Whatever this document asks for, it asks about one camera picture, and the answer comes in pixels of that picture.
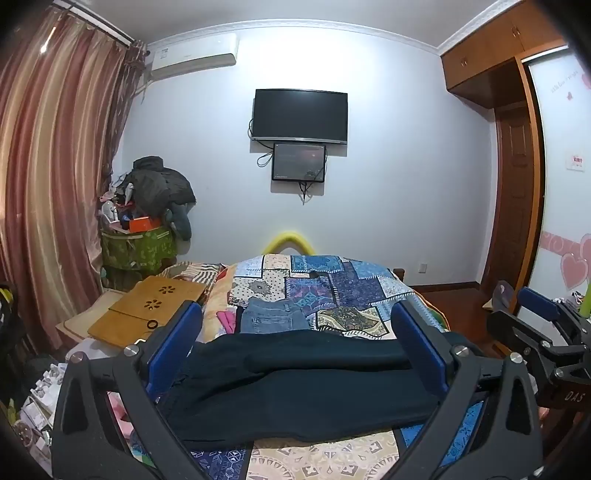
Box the grey-blue garment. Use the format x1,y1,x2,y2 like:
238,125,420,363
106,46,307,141
168,203,193,241

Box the beige cushion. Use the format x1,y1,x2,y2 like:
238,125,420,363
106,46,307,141
55,288,126,352

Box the wooden lap desk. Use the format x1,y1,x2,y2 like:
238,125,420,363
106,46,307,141
87,275,209,350

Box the dark teal fleece pants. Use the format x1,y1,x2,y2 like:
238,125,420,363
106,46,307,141
159,329,467,445

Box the wooden door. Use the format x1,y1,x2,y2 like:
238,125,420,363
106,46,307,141
480,105,533,291

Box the black wall television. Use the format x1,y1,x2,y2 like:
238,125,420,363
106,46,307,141
251,89,350,145

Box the blue jeans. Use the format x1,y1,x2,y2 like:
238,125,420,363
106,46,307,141
237,298,308,334

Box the pink cloth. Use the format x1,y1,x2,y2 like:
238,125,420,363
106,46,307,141
215,309,238,334

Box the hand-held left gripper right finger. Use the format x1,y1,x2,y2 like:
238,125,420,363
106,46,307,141
390,300,544,480

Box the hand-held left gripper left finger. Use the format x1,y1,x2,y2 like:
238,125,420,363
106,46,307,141
50,300,214,480

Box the orange box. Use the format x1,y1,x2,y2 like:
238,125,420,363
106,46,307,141
128,215,163,233

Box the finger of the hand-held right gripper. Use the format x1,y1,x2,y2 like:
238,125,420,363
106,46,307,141
488,309,563,370
517,287,581,326

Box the small wall monitor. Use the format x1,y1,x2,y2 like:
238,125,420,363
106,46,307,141
271,142,329,184

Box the pile of small white boxes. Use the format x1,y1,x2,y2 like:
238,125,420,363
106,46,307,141
16,357,71,462

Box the grey bag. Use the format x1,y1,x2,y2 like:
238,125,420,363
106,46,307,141
482,281,516,315

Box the pink striped curtain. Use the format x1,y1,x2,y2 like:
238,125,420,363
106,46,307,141
0,7,149,357

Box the patchwork bed blanket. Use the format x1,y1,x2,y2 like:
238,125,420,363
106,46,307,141
185,254,486,480

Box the white air conditioner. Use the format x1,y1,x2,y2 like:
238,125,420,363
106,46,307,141
146,33,240,84

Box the green storage bin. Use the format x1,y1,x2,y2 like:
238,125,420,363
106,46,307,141
99,222,179,278

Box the striped pillow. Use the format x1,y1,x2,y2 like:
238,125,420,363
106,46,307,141
165,261,223,297

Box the wooden wardrobe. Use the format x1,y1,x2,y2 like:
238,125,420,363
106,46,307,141
439,0,591,324

